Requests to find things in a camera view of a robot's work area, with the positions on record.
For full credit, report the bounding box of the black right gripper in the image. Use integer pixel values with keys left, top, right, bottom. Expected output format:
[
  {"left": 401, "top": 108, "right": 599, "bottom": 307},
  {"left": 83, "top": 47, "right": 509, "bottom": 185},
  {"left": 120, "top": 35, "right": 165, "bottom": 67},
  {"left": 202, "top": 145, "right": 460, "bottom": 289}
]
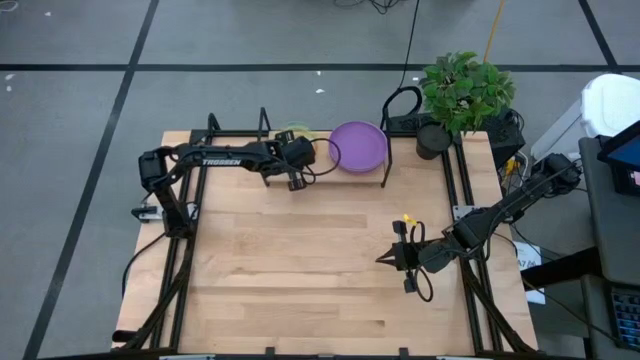
[{"left": 375, "top": 220, "right": 459, "bottom": 295}]

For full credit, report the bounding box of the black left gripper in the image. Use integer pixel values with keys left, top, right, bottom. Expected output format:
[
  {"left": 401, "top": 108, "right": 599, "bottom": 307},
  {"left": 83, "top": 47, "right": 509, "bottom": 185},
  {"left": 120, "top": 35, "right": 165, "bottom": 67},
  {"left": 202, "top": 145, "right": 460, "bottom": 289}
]
[{"left": 260, "top": 129, "right": 319, "bottom": 192}]

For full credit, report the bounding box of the green transparent plate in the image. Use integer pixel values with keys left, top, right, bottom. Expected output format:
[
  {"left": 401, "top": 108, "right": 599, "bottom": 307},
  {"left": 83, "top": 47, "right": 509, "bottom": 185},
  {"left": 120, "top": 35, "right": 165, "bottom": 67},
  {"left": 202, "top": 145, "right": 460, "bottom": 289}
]
[{"left": 282, "top": 121, "right": 317, "bottom": 144}]

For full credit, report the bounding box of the black-framed wooden shelf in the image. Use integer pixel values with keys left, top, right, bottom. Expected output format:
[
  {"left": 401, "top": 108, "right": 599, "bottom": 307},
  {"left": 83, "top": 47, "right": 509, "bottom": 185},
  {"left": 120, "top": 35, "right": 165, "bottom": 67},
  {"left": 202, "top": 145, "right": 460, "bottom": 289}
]
[{"left": 254, "top": 106, "right": 394, "bottom": 190}]

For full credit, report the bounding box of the white paper sheet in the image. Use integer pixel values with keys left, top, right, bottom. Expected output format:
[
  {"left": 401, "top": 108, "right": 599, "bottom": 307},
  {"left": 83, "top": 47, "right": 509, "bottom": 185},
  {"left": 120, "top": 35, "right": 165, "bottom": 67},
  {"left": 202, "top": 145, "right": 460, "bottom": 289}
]
[{"left": 512, "top": 241, "right": 547, "bottom": 305}]

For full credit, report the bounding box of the black computer box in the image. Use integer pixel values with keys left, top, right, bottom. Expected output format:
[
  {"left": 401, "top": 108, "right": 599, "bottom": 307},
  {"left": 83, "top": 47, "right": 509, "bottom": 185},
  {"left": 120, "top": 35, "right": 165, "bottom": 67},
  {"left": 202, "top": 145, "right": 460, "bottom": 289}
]
[{"left": 387, "top": 107, "right": 527, "bottom": 169}]

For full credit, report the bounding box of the black cart base bar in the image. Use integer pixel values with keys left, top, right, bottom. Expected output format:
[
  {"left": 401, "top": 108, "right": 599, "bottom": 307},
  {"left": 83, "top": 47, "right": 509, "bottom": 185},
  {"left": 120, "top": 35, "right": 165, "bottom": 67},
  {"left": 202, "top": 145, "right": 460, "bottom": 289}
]
[{"left": 519, "top": 247, "right": 601, "bottom": 289}]

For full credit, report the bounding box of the green plant in black pot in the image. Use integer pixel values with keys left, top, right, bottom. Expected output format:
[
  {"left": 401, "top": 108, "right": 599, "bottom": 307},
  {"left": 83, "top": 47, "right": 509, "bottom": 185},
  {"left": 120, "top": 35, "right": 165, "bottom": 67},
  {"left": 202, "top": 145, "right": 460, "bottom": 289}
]
[{"left": 415, "top": 50, "right": 517, "bottom": 161}]

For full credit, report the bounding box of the grey cart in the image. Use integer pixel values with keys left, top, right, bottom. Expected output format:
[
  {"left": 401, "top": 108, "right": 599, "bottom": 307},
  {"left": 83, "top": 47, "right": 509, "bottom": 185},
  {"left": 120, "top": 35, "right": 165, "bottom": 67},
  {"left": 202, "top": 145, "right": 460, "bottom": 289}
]
[{"left": 578, "top": 134, "right": 640, "bottom": 360}]

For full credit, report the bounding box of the black keypad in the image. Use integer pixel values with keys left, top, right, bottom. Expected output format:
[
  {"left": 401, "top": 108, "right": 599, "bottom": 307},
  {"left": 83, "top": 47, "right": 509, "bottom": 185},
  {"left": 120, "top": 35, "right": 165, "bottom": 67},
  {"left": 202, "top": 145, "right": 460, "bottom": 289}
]
[{"left": 610, "top": 287, "right": 640, "bottom": 351}]

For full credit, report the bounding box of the black tablet screen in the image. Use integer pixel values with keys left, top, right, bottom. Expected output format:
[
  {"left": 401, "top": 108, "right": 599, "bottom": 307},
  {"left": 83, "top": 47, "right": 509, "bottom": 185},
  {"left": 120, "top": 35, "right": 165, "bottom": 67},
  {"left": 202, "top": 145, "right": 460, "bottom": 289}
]
[{"left": 597, "top": 119, "right": 640, "bottom": 197}]

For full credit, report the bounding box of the white lidded bin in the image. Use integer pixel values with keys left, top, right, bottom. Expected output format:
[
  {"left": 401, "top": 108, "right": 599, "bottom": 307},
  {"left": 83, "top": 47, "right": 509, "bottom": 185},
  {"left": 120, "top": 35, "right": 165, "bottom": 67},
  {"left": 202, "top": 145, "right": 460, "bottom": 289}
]
[{"left": 530, "top": 73, "right": 640, "bottom": 161}]

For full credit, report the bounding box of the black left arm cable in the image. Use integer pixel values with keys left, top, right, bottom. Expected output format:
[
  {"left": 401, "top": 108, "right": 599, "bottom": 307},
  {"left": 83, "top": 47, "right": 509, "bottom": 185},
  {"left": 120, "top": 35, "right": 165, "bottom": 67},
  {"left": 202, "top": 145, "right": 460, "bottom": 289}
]
[{"left": 298, "top": 137, "right": 343, "bottom": 179}]

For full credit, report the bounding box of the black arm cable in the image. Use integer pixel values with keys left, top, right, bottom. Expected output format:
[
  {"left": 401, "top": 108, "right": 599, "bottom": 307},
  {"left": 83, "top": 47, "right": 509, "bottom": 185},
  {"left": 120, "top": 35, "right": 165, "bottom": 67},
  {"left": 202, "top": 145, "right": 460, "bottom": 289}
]
[
  {"left": 409, "top": 219, "right": 436, "bottom": 304},
  {"left": 298, "top": 137, "right": 343, "bottom": 179}
]

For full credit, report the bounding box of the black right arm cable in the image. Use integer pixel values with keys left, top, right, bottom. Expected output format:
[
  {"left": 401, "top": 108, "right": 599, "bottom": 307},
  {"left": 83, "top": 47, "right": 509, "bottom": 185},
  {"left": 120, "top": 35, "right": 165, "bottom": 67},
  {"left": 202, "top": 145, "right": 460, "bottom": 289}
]
[{"left": 409, "top": 219, "right": 436, "bottom": 304}]

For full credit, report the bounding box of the black metal table frame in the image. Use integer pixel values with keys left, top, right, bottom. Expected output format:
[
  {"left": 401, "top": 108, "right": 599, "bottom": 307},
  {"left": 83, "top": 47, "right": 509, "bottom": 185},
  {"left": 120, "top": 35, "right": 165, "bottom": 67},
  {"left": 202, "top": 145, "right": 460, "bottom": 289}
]
[{"left": 112, "top": 112, "right": 539, "bottom": 360}]

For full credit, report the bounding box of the long black cable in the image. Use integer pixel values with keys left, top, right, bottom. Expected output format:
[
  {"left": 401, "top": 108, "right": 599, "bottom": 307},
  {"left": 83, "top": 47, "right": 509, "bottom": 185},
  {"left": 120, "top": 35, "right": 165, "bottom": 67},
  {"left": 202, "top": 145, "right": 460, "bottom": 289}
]
[{"left": 382, "top": 0, "right": 424, "bottom": 131}]

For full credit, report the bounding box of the yellow cable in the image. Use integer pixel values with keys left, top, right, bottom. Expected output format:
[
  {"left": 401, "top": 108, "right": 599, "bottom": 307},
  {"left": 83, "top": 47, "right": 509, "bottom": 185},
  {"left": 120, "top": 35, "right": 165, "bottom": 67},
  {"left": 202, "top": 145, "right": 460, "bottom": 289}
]
[{"left": 482, "top": 0, "right": 507, "bottom": 64}]

